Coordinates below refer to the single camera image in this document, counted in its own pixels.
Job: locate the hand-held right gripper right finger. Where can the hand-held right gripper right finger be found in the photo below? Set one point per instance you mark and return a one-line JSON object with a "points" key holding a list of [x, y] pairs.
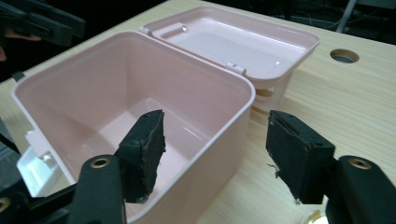
{"points": [[299, 155]]}

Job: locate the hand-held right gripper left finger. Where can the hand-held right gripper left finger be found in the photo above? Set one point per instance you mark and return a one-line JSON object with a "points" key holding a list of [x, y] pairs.
{"points": [[140, 155]]}

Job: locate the pink plastic box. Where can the pink plastic box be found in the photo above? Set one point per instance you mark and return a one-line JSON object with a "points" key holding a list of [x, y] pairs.
{"points": [[93, 77]]}

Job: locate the grey tape piece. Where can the grey tape piece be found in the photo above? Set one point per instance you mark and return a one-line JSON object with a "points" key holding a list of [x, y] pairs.
{"points": [[18, 76]]}

